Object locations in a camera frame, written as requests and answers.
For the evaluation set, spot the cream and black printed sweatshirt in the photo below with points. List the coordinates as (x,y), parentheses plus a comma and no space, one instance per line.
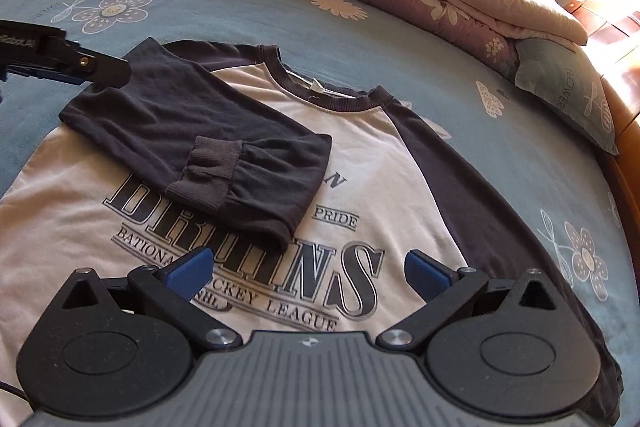
(400,157)

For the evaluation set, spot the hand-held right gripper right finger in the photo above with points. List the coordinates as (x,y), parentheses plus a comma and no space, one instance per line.
(429,274)

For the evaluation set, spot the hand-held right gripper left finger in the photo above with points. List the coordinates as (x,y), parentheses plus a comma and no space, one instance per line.
(190,272)

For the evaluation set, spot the teal floral pillow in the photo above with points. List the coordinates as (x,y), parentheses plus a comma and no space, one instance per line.
(565,92)

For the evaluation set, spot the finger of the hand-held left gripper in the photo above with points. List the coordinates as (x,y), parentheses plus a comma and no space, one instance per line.
(105,72)
(60,78)

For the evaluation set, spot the wooden headboard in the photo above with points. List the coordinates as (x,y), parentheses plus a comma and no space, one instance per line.
(625,132)

